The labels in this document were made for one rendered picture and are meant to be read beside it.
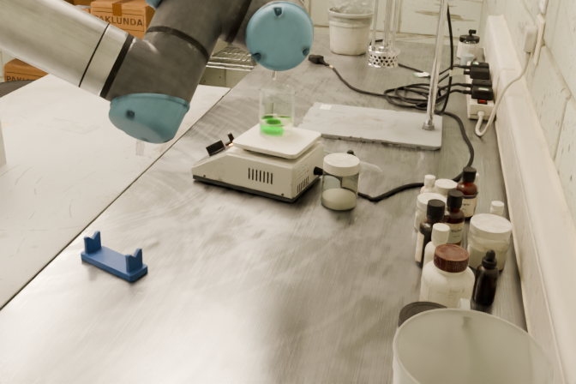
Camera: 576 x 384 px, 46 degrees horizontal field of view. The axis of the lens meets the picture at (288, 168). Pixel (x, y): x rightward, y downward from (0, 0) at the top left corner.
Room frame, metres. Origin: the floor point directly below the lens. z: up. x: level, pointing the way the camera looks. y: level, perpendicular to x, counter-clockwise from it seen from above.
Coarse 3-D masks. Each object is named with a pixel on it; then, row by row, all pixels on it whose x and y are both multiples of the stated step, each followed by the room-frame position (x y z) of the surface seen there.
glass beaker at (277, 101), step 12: (276, 84) 1.14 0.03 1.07; (264, 96) 1.09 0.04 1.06; (276, 96) 1.08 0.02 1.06; (288, 96) 1.09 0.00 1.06; (264, 108) 1.09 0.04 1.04; (276, 108) 1.08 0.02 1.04; (288, 108) 1.09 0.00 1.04; (264, 120) 1.09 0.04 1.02; (276, 120) 1.08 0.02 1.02; (288, 120) 1.09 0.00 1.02; (264, 132) 1.09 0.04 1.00; (276, 132) 1.08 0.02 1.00; (288, 132) 1.09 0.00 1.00
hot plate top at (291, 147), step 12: (252, 132) 1.11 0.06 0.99; (300, 132) 1.12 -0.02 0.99; (312, 132) 1.13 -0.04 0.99; (240, 144) 1.06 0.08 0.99; (252, 144) 1.06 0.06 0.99; (264, 144) 1.06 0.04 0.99; (276, 144) 1.06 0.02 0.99; (288, 144) 1.07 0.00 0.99; (300, 144) 1.07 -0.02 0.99; (312, 144) 1.08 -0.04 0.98; (288, 156) 1.02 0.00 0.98
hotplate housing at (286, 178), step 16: (320, 144) 1.12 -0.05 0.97; (208, 160) 1.08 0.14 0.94; (224, 160) 1.07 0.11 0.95; (240, 160) 1.05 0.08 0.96; (256, 160) 1.04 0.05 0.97; (272, 160) 1.04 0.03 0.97; (288, 160) 1.04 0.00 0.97; (304, 160) 1.05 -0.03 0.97; (320, 160) 1.11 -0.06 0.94; (208, 176) 1.08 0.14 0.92; (224, 176) 1.07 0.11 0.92; (240, 176) 1.05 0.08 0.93; (256, 176) 1.04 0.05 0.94; (272, 176) 1.03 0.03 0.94; (288, 176) 1.02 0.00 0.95; (304, 176) 1.05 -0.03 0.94; (320, 176) 1.13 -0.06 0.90; (256, 192) 1.04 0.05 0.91; (272, 192) 1.03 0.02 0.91; (288, 192) 1.02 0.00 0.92
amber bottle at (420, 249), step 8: (432, 200) 0.86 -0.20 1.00; (440, 200) 0.86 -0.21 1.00; (432, 208) 0.84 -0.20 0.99; (440, 208) 0.84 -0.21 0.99; (432, 216) 0.84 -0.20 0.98; (440, 216) 0.84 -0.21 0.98; (424, 224) 0.84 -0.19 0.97; (432, 224) 0.84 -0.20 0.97; (424, 232) 0.83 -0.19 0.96; (424, 240) 0.83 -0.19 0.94; (416, 248) 0.85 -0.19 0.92; (424, 248) 0.83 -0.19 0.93; (416, 256) 0.84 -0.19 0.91
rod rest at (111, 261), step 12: (84, 240) 0.82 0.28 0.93; (96, 240) 0.83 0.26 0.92; (84, 252) 0.82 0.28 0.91; (96, 252) 0.82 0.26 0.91; (108, 252) 0.83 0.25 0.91; (96, 264) 0.80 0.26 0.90; (108, 264) 0.79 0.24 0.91; (120, 264) 0.80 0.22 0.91; (132, 264) 0.78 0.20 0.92; (144, 264) 0.80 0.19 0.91; (120, 276) 0.78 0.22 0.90; (132, 276) 0.77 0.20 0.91
